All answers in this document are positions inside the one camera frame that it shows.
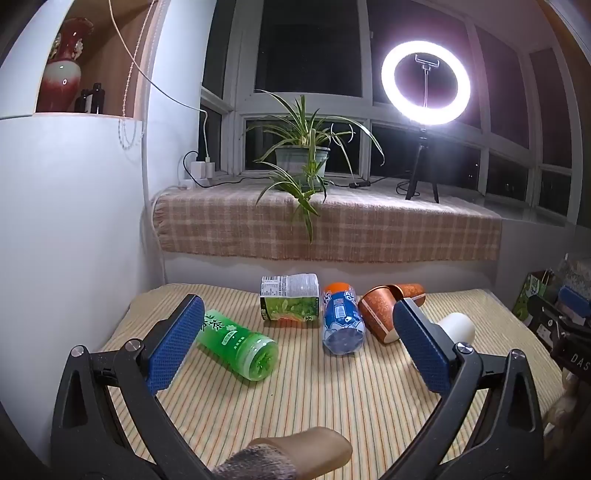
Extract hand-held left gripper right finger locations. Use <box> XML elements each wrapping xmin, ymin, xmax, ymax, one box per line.
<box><xmin>374</xmin><ymin>298</ymin><xmax>546</xmax><ymax>480</ymax></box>

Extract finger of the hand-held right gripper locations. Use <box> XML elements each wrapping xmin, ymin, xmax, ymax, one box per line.
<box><xmin>557</xmin><ymin>285</ymin><xmax>591</xmax><ymax>320</ymax></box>

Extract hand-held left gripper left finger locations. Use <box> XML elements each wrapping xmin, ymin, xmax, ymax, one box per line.
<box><xmin>50</xmin><ymin>294</ymin><xmax>218</xmax><ymax>480</ymax></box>

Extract white cup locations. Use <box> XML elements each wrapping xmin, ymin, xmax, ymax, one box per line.
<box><xmin>436</xmin><ymin>312</ymin><xmax>476</xmax><ymax>348</ymax></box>

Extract brown patterned paper cup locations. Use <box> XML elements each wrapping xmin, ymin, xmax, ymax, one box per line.
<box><xmin>358</xmin><ymin>285</ymin><xmax>406</xmax><ymax>345</ymax></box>

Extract plain brown paper cup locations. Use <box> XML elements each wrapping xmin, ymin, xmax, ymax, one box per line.
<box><xmin>388</xmin><ymin>283</ymin><xmax>426</xmax><ymax>308</ymax></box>

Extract green paper bag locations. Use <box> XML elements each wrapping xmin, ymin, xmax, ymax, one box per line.
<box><xmin>512</xmin><ymin>270</ymin><xmax>557</xmax><ymax>324</ymax></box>

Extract green tea bottle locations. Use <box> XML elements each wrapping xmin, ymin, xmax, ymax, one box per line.
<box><xmin>196</xmin><ymin>309</ymin><xmax>279</xmax><ymax>382</ymax></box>

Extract blue soda bottle orange cap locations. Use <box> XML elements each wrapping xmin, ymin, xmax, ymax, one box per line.
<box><xmin>322</xmin><ymin>282</ymin><xmax>367</xmax><ymax>356</ymax></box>

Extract striped bed mat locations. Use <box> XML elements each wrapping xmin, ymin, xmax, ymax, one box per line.
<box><xmin>99</xmin><ymin>281</ymin><xmax>566</xmax><ymax>480</ymax></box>

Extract green drink carton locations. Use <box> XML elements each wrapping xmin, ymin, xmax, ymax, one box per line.
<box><xmin>260</xmin><ymin>273</ymin><xmax>321</xmax><ymax>328</ymax></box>

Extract plaid cloth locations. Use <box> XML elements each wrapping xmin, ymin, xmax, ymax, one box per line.
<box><xmin>150</xmin><ymin>187</ymin><xmax>503</xmax><ymax>264</ymax></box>

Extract brown slipper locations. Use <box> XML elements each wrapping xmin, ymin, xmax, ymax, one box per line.
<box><xmin>211</xmin><ymin>427</ymin><xmax>354</xmax><ymax>480</ymax></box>

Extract white charger plugs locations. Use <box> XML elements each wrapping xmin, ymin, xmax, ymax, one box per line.
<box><xmin>191</xmin><ymin>159</ymin><xmax>216</xmax><ymax>182</ymax></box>

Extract black tripod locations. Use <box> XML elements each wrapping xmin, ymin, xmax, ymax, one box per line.
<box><xmin>405</xmin><ymin>127</ymin><xmax>441</xmax><ymax>204</ymax></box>

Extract potted spider plant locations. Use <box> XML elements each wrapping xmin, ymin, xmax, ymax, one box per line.
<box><xmin>245</xmin><ymin>90</ymin><xmax>386</xmax><ymax>245</ymax></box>

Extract red porcelain vase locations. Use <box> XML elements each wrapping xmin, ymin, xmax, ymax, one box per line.
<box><xmin>36</xmin><ymin>17</ymin><xmax>95</xmax><ymax>114</ymax></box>

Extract black cable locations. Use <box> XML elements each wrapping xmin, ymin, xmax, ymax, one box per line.
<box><xmin>183</xmin><ymin>150</ymin><xmax>280</xmax><ymax>189</ymax></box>

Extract white bead cord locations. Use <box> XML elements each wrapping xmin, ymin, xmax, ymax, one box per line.
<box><xmin>117</xmin><ymin>0</ymin><xmax>160</xmax><ymax>151</ymax></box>

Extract white window frame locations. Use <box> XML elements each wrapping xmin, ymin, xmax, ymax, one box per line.
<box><xmin>201</xmin><ymin>0</ymin><xmax>583</xmax><ymax>227</ymax></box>

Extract ring light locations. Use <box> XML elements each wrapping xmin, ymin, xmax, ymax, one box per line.
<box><xmin>381</xmin><ymin>41</ymin><xmax>472</xmax><ymax>128</ymax></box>

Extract white cable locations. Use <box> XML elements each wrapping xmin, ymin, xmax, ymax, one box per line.
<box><xmin>107</xmin><ymin>0</ymin><xmax>211</xmax><ymax>163</ymax></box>

